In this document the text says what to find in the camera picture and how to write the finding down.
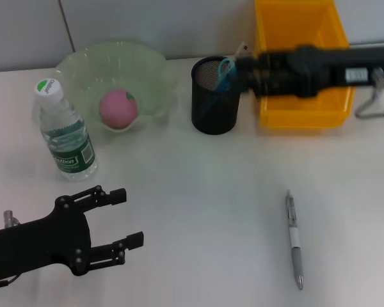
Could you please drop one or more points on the blue scissors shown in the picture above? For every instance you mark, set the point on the blue scissors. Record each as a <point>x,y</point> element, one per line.
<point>225,75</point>

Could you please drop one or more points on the silver ballpoint pen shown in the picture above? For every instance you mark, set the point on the silver ballpoint pen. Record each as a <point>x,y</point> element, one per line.
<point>294,240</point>

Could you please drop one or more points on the clear plastic ruler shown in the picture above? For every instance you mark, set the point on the clear plastic ruler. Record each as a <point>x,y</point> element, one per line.
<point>242,49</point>

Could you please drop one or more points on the pink peach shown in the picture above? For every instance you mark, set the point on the pink peach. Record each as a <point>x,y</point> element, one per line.
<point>118,108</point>

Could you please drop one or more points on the black mesh pen holder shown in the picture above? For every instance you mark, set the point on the black mesh pen holder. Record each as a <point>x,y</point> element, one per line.
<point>214,108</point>

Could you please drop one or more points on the yellow plastic bin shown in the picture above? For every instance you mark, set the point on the yellow plastic bin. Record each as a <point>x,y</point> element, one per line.
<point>307,108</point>

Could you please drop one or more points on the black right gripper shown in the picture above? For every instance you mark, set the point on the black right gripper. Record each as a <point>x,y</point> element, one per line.
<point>332,68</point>

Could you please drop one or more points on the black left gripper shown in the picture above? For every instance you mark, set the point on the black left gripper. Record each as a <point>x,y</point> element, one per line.
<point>41,243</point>

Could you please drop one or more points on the clear green-label water bottle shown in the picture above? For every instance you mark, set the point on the clear green-label water bottle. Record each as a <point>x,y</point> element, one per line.
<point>67,137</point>

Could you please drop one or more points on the pale green glass fruit plate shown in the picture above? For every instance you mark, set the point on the pale green glass fruit plate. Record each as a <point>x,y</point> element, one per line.
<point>115,67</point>

